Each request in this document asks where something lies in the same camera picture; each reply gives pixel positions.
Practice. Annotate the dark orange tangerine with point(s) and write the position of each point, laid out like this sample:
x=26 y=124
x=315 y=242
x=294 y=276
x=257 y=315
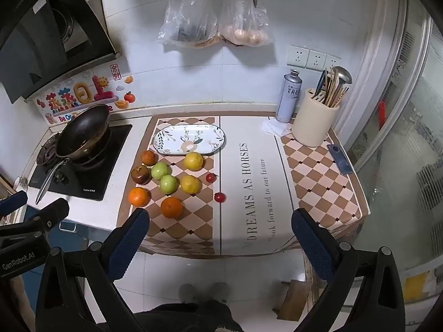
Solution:
x=148 y=158

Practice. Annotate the checkered printed table mat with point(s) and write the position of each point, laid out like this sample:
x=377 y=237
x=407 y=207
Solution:
x=235 y=131

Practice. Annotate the person's dark clothing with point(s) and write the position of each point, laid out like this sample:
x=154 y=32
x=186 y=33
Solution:
x=187 y=320

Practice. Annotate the yellow citrus fruit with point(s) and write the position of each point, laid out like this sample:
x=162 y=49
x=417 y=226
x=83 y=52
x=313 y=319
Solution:
x=190 y=184
x=193 y=161

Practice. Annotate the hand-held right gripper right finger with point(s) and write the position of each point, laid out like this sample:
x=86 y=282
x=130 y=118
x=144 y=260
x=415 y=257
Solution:
x=311 y=245

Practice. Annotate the white wall socket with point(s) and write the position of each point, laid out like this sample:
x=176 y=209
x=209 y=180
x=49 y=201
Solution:
x=316 y=60
x=297 y=57
x=333 y=62

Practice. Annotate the yellow container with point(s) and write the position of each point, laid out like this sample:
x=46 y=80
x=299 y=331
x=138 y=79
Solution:
x=417 y=285

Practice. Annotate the orange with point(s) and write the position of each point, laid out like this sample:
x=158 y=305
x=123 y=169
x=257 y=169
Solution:
x=171 y=208
x=139 y=196

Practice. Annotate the floral oval plate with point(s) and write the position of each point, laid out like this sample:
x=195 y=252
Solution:
x=207 y=141

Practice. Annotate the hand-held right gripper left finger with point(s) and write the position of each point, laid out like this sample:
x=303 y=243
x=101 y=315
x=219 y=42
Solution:
x=129 y=242

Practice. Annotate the black gas stove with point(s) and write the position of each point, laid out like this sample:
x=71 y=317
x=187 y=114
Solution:
x=103 y=179

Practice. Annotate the black frying pan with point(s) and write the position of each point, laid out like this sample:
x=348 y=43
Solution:
x=83 y=131

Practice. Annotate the brown egg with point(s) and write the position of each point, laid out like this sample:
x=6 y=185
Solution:
x=258 y=36
x=240 y=34

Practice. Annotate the small wooden stool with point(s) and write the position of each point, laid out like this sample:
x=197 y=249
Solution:
x=294 y=301

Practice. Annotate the black range hood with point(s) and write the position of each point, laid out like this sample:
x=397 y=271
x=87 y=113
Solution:
x=34 y=41

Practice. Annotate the green apple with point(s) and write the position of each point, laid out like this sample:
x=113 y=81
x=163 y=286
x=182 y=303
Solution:
x=159 y=171
x=169 y=184

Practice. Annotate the metal ladle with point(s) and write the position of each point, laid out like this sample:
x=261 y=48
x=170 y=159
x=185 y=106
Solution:
x=343 y=76

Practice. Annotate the clear plastic bag with eggs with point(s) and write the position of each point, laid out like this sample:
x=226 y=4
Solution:
x=249 y=20

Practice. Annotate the colourful fruit wall sticker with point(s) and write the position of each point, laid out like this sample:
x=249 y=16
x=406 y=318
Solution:
x=86 y=91

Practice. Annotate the clear plastic bag dark contents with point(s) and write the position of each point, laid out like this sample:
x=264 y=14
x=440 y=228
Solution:
x=190 y=24

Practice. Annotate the cream utensil holder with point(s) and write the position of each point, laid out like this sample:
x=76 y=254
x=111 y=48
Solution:
x=313 y=124

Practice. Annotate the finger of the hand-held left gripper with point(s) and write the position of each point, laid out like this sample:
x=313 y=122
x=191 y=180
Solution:
x=14 y=203
x=52 y=212

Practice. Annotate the bundle of chopsticks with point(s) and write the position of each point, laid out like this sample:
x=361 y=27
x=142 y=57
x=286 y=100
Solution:
x=332 y=91

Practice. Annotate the white folded tissue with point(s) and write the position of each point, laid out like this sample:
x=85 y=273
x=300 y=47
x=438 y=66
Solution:
x=275 y=128

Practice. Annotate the glass sliding door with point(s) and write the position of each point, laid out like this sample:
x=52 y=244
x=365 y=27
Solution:
x=398 y=179

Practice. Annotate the grey spray can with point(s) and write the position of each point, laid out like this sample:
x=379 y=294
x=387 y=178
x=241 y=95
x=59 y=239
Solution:
x=289 y=100

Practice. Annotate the red cherry tomato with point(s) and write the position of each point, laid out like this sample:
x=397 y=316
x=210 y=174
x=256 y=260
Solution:
x=219 y=197
x=210 y=177

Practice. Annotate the blue cabinet front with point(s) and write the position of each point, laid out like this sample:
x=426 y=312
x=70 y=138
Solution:
x=78 y=238

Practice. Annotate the dark red apple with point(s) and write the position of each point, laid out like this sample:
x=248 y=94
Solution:
x=141 y=175

